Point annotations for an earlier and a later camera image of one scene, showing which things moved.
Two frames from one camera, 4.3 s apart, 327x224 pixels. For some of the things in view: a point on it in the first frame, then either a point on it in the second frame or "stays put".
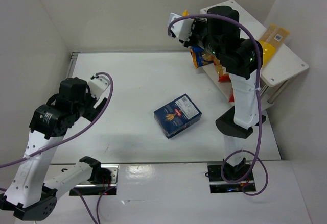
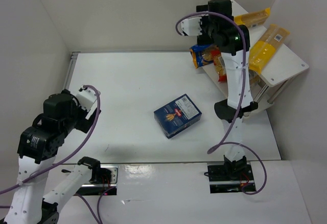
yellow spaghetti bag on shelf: x=272 y=39 stays put
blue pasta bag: x=200 y=57 stays put
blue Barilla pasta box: x=177 y=115 stays put
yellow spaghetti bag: x=185 y=13 to x=253 y=18
